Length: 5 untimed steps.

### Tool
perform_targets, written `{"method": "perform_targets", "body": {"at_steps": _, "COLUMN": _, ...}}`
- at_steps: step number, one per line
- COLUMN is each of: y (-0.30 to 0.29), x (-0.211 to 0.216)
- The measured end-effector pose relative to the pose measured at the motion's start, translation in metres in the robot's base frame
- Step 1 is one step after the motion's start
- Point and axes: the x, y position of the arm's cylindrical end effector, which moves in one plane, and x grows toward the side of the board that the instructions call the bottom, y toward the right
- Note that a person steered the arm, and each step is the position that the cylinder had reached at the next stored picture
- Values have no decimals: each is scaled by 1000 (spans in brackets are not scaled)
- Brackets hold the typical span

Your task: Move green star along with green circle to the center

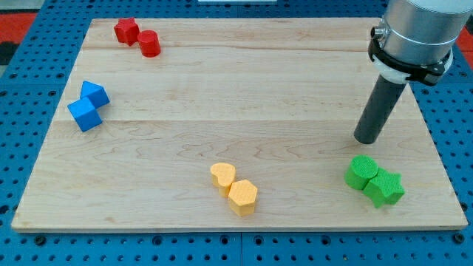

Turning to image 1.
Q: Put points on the green circle block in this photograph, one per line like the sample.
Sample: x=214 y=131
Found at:
x=361 y=170

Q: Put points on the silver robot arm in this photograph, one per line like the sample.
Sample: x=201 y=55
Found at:
x=414 y=38

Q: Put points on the wooden board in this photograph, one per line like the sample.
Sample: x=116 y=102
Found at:
x=278 y=98

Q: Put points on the red star block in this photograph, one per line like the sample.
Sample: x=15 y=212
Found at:
x=126 y=31

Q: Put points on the red cylinder block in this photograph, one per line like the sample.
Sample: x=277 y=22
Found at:
x=149 y=43

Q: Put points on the yellow hexagon block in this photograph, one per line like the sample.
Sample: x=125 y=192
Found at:
x=242 y=197

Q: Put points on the green star block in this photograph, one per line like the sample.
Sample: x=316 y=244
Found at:
x=384 y=188

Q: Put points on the blue cube block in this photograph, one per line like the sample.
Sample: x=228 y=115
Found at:
x=85 y=114

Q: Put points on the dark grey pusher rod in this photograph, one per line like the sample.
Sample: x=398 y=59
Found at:
x=383 y=98

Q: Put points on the yellow heart block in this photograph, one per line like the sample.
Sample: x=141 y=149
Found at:
x=223 y=175

